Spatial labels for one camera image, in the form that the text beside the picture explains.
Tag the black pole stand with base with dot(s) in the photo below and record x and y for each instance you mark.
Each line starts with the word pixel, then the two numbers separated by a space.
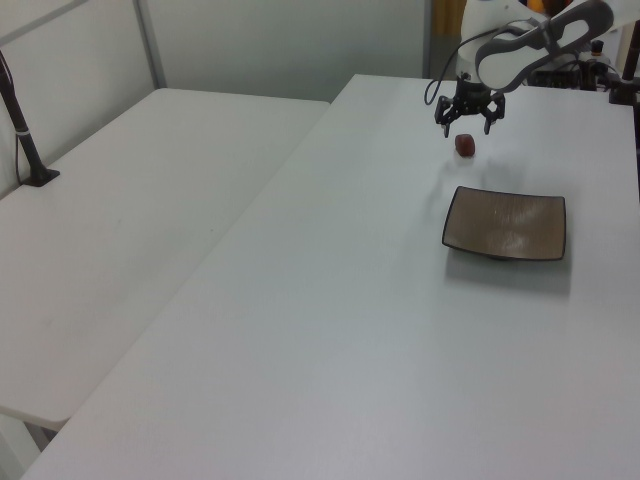
pixel 27 145

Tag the small round brown food item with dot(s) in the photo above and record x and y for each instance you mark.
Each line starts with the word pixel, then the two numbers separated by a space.
pixel 465 145

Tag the square brown ceramic plate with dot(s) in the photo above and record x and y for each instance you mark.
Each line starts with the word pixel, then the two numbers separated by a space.
pixel 505 225

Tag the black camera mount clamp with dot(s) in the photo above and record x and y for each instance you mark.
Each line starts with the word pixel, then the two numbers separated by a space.
pixel 622 90

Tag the black control equipment box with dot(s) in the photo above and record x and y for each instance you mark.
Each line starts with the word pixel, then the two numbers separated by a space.
pixel 565 75

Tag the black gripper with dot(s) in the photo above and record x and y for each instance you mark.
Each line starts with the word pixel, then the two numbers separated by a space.
pixel 472 96

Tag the grey partition frame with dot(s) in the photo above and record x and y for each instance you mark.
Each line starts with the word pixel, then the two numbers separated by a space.
pixel 150 45

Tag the grey metal post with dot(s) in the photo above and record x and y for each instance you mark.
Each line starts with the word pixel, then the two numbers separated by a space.
pixel 428 40

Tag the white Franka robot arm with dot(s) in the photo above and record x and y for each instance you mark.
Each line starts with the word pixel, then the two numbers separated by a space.
pixel 505 65

